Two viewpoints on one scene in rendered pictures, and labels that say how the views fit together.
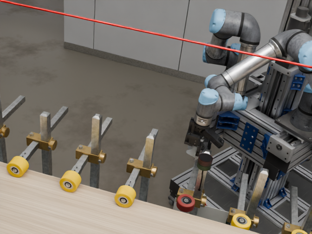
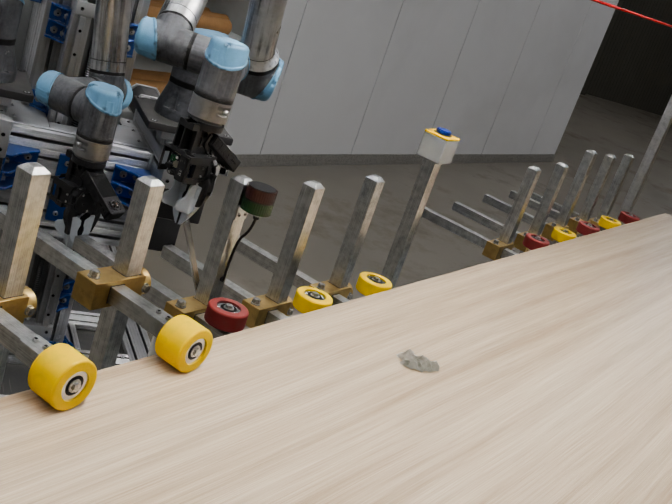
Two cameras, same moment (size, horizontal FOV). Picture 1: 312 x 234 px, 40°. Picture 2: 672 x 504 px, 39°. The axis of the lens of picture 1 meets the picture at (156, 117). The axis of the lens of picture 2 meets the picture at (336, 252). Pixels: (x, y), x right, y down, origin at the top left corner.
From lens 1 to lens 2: 164 cm
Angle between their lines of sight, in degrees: 65
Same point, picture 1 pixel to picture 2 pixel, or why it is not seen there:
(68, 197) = (89, 417)
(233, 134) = not seen: hidden behind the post
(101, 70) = not seen: outside the picture
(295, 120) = (184, 109)
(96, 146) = (24, 269)
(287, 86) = not seen: hidden behind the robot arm
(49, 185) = (12, 424)
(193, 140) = (198, 170)
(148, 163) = (140, 259)
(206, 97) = (241, 51)
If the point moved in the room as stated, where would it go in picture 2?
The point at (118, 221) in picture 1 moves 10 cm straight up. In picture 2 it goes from (227, 395) to (245, 341)
